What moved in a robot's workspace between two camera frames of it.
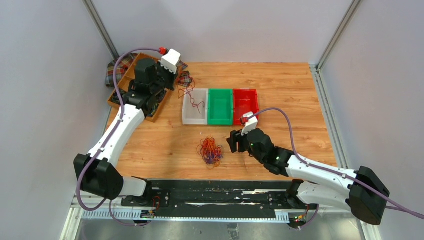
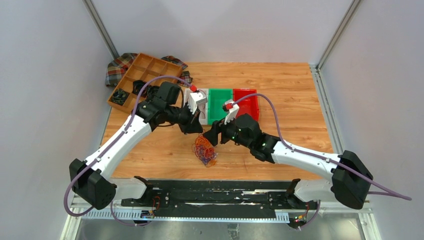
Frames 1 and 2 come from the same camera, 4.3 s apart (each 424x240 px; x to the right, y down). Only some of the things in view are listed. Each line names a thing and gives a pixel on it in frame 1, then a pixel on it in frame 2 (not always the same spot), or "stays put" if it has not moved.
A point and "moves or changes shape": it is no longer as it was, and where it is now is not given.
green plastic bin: [220, 107] stays put
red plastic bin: [244, 100] stays put
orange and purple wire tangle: [211, 153] moves or changes shape
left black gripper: [160, 68] -> [193, 125]
